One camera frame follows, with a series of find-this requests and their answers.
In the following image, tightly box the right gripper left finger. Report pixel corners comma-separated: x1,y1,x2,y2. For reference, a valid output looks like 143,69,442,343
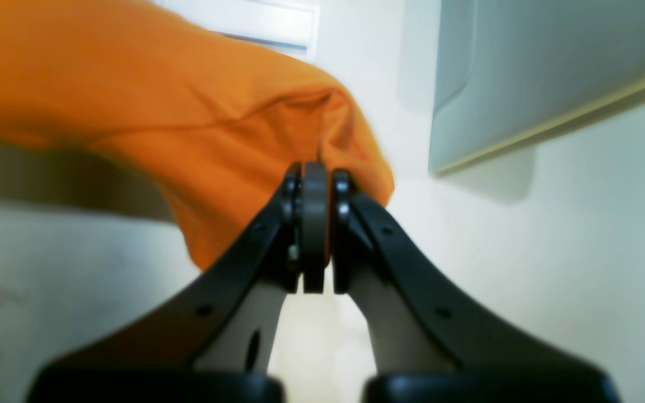
26,162,326,402

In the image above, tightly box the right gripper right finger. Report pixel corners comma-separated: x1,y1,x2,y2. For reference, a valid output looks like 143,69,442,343
331,170,620,402

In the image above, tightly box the orange t-shirt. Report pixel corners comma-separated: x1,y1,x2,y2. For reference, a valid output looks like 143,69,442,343
0,1,395,270

